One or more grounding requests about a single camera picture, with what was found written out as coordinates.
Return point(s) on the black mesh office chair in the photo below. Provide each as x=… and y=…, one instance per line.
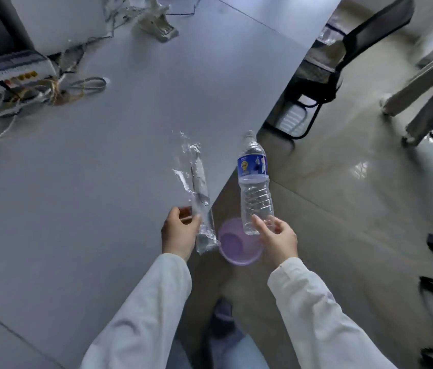
x=328, y=72

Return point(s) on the person's blue jeans leg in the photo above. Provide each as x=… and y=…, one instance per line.
x=235, y=355

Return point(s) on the person's right forearm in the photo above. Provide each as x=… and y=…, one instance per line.
x=316, y=318

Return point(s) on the clear plastic utensil packet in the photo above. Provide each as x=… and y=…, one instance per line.
x=199, y=188

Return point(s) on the clear plastic water bottle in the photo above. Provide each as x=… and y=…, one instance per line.
x=254, y=188

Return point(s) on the white plastic clamp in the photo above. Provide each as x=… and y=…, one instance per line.
x=157, y=21

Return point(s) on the white panel box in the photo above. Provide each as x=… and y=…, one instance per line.
x=62, y=22

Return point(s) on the person's left forearm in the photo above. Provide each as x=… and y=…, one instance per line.
x=143, y=318

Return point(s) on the purple plastic bowl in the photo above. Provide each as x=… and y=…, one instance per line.
x=235, y=247

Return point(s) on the white electrical device box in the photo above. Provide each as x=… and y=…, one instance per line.
x=12, y=74

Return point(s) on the person's left hand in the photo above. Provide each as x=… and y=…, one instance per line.
x=176, y=238

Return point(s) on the person's left thumb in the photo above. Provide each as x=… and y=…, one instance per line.
x=192, y=219

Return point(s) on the person's right hand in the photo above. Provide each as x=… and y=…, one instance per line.
x=281, y=244

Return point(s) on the person's right thumb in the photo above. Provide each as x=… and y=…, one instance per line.
x=260, y=226

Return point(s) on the person's dark shoe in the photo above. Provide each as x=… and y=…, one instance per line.
x=221, y=317

